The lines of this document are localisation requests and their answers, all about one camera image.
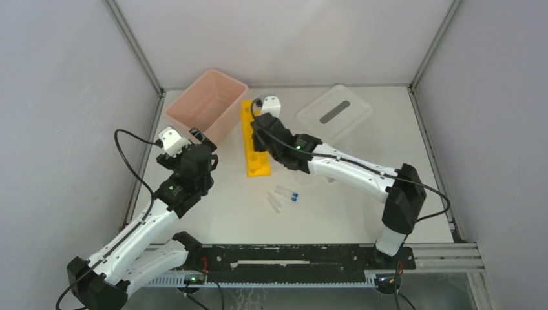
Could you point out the pink plastic storage bin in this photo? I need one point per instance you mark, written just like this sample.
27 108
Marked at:
212 104

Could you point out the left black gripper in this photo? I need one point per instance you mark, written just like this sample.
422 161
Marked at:
170 163

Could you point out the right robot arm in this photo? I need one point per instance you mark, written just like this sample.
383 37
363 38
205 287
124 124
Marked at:
399 190

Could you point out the clear tube right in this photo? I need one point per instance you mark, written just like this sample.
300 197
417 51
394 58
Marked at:
274 200

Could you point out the translucent white bin lid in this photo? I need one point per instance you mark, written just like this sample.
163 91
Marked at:
335 114

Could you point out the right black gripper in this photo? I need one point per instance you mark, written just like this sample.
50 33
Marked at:
258 146

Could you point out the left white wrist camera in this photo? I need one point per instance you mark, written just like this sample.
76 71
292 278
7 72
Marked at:
173 143

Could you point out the clear tube left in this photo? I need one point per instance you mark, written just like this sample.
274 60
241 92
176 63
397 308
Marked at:
273 205

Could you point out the blue capped tube upper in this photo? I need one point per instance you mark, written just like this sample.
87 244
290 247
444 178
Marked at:
286 190

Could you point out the blue capped tube lower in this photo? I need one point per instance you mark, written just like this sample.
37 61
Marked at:
285 195

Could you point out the clear tube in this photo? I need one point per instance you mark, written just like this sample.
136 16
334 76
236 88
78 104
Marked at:
273 205
274 200

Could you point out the yellow test tube rack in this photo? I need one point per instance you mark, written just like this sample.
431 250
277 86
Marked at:
257 163

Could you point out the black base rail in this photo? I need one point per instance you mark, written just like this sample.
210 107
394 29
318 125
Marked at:
296 264

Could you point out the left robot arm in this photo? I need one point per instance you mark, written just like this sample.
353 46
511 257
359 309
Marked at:
109 277

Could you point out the blue capped tube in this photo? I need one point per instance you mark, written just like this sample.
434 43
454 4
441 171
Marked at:
285 195
286 190

